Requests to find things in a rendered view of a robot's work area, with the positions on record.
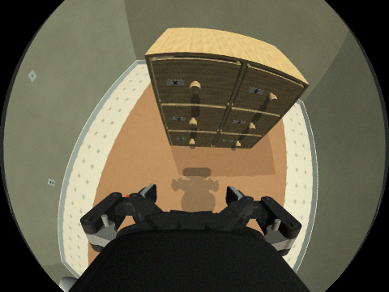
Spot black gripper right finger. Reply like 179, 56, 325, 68
205, 187, 302, 256

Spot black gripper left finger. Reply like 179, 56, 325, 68
80, 184, 177, 252

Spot small wooden chest of drawers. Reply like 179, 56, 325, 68
145, 28, 310, 148

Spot brown wooden drawer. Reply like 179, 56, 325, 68
233, 64, 304, 114
169, 130, 216, 147
161, 103, 226, 131
152, 56, 241, 105
215, 132, 261, 148
221, 107, 280, 135

